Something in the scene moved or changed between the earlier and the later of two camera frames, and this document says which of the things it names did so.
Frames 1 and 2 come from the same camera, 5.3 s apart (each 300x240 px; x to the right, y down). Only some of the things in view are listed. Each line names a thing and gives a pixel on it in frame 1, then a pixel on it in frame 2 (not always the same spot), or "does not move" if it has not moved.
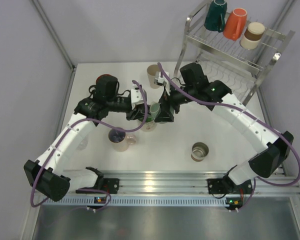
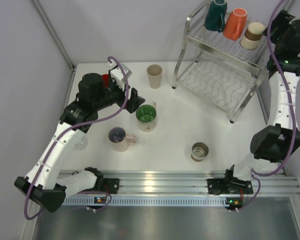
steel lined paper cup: x=199 y=150 does not move
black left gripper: x=138 y=113 → x=134 y=101
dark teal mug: x=215 y=19 does not move
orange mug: x=235 y=23 does not move
